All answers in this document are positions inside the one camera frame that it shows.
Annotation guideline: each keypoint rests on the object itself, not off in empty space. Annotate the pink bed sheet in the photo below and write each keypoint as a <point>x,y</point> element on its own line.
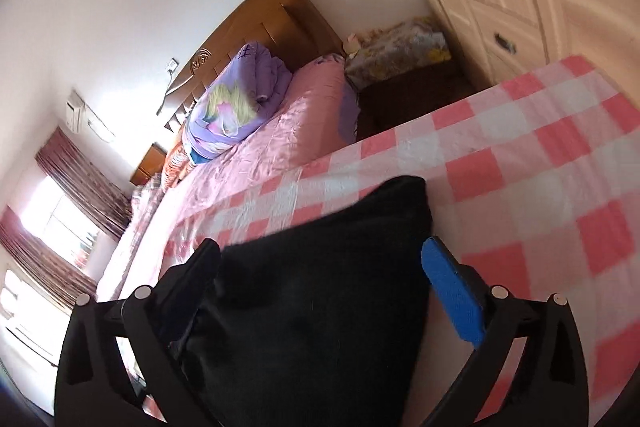
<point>280,132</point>

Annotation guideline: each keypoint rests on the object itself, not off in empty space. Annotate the small wooden headboard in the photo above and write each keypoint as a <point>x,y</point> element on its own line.
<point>150,164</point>

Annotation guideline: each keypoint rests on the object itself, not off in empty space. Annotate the window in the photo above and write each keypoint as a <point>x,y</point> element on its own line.
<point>55,222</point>

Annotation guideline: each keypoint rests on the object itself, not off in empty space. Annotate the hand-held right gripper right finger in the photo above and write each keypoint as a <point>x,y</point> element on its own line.
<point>452,292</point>

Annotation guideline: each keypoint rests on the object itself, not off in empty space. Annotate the large wooden headboard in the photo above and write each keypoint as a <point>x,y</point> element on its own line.
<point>270,17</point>

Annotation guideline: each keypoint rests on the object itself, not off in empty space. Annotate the dark wooden nightstand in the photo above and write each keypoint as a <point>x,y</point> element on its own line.
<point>410,107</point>

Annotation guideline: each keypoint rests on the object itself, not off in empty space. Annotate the floral bedding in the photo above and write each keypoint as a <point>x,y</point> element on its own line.
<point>145,207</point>

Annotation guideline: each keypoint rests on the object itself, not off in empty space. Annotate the folded purple printed quilt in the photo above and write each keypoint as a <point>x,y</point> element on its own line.
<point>240,97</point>

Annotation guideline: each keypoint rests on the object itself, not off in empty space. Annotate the maroon patterned curtain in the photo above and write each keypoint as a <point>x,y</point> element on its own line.
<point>40,257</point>
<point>85,182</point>

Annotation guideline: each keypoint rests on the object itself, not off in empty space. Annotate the white air conditioner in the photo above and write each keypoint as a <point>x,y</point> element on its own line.
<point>87,117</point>

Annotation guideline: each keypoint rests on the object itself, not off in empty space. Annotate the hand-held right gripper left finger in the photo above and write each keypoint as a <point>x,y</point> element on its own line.
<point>200,272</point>

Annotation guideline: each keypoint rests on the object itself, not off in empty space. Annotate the tissue box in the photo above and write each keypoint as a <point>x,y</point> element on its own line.
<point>353,42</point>

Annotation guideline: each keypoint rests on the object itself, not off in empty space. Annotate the orange floral pillow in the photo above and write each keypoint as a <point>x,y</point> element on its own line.
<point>176,169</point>

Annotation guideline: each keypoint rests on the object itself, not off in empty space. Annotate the black pants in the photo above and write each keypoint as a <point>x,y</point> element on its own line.
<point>320,307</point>

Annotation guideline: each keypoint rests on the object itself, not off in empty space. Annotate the pink checkered bed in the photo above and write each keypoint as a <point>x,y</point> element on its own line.
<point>500,157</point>

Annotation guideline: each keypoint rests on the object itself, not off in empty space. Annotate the wall socket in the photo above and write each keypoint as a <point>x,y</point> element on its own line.
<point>172,66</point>

